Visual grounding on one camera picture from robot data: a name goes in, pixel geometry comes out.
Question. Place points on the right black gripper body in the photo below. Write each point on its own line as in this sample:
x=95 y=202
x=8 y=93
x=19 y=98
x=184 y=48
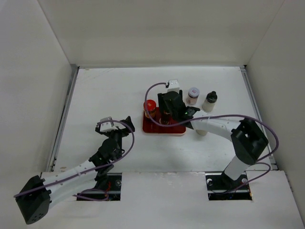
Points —
x=174 y=115

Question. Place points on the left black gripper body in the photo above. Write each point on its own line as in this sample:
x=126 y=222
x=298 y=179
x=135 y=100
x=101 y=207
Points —
x=117 y=135

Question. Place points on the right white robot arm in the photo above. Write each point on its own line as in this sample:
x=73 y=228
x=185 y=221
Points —
x=194 y=140

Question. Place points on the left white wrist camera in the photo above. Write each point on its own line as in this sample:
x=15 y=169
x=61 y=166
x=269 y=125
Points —
x=108 y=121

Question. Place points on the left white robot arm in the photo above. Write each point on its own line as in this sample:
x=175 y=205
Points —
x=39 y=195

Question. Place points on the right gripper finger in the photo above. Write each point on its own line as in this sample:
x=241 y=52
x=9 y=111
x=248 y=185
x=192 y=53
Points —
x=161 y=103
x=181 y=96

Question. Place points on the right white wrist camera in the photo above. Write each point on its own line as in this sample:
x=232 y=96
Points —
x=173 y=86

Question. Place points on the pink spice jar grey lid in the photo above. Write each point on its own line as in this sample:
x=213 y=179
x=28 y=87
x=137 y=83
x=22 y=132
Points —
x=193 y=94

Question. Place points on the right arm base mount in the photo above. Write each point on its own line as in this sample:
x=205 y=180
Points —
x=218 y=188

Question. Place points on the red lid chili sauce jar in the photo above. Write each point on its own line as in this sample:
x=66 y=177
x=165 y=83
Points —
x=149 y=109

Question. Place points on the white salt grinder black cap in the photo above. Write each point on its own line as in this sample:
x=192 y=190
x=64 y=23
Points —
x=210 y=101

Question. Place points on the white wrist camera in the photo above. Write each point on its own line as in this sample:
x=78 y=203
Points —
x=173 y=86
x=108 y=121

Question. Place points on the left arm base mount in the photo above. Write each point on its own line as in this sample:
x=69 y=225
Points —
x=108 y=189

